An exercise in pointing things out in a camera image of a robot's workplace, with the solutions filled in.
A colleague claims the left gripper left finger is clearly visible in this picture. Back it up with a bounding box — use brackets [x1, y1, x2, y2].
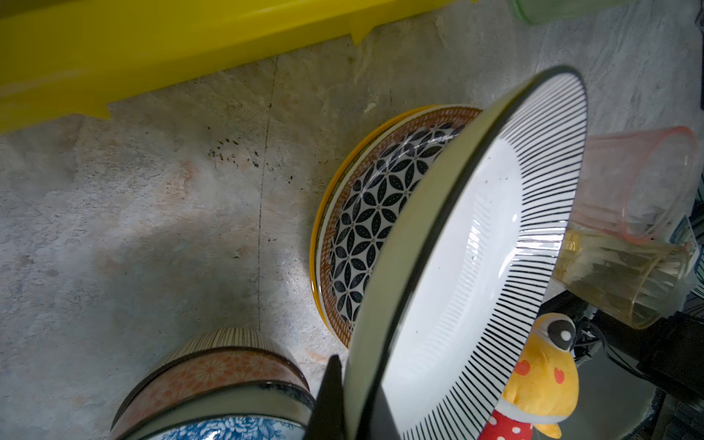
[304, 355, 344, 440]

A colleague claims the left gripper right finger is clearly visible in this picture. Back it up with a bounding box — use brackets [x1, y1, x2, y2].
[367, 388, 402, 440]

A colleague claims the black striped white plate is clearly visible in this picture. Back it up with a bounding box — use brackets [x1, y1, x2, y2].
[343, 65, 588, 439]

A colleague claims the geometric flower pattern plate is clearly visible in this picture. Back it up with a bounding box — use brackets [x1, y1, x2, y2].
[309, 104, 480, 347]

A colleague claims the yellow plastic bin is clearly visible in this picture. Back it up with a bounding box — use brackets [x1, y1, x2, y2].
[1, 1, 438, 132]

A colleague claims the blue floral bowl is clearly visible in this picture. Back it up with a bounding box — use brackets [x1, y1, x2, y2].
[111, 381, 315, 439]

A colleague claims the pink patterned bowl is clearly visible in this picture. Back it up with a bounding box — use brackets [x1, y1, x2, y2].
[109, 348, 310, 439]

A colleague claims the brown striped bowl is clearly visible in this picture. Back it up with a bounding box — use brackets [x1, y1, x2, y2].
[159, 326, 296, 366]

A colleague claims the yellow plush toy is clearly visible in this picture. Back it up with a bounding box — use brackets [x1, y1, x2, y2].
[480, 313, 579, 439]

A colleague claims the yellow rimmed dotted plate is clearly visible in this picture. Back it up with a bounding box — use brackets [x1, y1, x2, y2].
[309, 103, 441, 337]

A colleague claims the amber transparent cup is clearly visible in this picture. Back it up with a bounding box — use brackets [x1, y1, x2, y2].
[553, 228, 689, 330]

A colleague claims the pink transparent cup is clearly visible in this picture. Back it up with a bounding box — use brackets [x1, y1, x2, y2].
[570, 126, 703, 244]

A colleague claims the green transparent cup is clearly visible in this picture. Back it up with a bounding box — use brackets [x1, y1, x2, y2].
[510, 0, 629, 25]

